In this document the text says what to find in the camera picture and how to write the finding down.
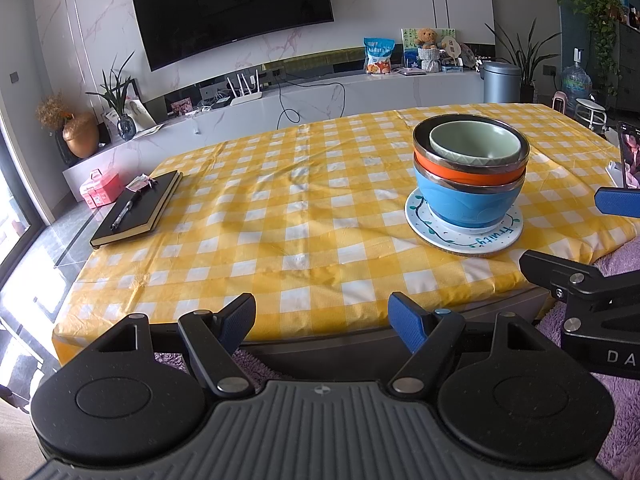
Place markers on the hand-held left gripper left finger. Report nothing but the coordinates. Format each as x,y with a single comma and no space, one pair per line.
239,320

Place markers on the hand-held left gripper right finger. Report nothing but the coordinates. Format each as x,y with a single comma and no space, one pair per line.
407,322

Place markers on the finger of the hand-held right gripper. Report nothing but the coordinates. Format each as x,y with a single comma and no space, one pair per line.
550,270
620,201

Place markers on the white painted plate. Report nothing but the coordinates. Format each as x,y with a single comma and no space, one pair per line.
495,237

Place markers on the blue steel bowl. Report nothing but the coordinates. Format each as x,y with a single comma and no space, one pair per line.
460,205

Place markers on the orange steel bowl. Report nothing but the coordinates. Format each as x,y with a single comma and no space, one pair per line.
450,172

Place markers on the green ceramic bowl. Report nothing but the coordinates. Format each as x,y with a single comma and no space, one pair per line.
475,145

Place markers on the smartphone with white case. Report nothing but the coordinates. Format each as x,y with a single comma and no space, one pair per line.
630,150

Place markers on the purple fluffy rug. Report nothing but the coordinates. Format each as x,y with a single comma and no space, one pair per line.
620,410

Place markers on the white round stool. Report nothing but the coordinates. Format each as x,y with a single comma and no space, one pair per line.
590,107

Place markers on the yellow checked tablecloth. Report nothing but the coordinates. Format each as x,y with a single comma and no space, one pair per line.
300,220

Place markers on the blue water bottle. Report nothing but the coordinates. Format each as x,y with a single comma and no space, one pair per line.
576,82

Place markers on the dark grey cabinet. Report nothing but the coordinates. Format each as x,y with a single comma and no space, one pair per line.
630,70

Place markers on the black notebook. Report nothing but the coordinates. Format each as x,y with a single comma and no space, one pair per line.
142,210

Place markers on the black pen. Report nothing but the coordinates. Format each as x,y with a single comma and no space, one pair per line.
125,212

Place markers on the grey trash bin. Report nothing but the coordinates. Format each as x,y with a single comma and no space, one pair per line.
501,82

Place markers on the potted long-leaf plant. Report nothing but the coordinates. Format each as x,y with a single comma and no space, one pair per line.
527,60

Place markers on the pink clip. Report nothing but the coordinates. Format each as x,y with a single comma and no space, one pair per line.
140,183

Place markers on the hanging vine plant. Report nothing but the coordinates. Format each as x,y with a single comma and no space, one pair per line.
600,15

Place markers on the pink box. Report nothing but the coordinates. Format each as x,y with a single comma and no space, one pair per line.
100,190

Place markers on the pink photo card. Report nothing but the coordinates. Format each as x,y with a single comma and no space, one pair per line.
181,106

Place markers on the white router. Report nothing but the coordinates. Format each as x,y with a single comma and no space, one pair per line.
246,97

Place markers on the blue glass vase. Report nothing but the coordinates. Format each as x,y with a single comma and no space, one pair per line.
126,127

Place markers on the round hand fan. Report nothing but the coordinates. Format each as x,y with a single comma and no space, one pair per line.
451,48

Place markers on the framed white drawing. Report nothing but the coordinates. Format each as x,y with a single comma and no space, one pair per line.
142,112

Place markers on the white marble cabinet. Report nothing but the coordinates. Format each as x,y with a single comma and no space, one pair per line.
380,95

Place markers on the white fabric basket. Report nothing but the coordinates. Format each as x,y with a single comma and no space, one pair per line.
430,60

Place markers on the gold vase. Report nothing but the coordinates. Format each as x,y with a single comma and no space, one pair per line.
81,136

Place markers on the brown teddy bear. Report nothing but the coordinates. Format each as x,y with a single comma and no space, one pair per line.
428,37

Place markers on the green leafy plant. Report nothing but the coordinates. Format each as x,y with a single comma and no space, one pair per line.
116,95

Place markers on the green painting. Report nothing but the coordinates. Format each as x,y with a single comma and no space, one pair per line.
409,37

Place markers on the blue snack bag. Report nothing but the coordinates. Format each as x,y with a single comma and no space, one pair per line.
378,56

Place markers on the dried flowers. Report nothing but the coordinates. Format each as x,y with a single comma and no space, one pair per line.
54,110

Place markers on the black television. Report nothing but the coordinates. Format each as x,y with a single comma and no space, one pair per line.
230,10

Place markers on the dark wall switch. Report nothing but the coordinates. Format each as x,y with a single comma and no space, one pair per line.
15,77

